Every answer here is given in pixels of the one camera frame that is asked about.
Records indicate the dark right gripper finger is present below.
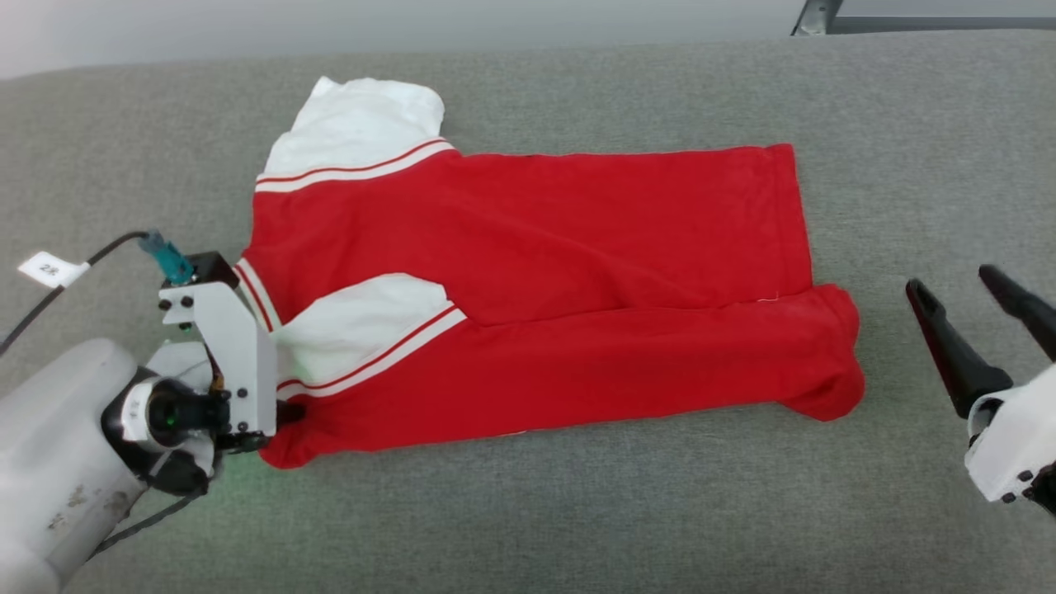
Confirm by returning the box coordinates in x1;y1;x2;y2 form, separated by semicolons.
978;264;1056;364
905;279;1014;420

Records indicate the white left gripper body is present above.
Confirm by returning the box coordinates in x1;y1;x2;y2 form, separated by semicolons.
158;280;279;438

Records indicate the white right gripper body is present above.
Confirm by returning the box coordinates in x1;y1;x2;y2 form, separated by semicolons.
964;363;1056;504

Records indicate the red and white jersey garment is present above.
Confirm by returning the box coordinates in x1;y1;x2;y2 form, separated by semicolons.
233;76;866;470

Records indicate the teal left camera connector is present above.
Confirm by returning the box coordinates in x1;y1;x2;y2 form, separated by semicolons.
138;231;196;285

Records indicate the thin black cable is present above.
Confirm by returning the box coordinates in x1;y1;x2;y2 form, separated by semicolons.
0;231;153;357
89;490;209;560

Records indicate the white numbered cable tag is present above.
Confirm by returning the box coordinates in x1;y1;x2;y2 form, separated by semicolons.
17;251;91;290

